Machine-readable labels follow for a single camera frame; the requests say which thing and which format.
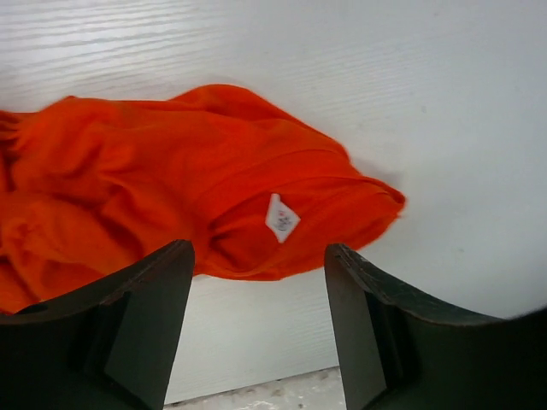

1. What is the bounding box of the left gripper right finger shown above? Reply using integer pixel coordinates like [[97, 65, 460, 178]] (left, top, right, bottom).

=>
[[325, 244, 546, 410]]

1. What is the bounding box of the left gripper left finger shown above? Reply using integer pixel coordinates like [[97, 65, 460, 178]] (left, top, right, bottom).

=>
[[1, 241, 195, 409]]

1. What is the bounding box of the orange t shirt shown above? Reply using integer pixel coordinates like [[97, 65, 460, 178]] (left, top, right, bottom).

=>
[[1, 85, 405, 313]]

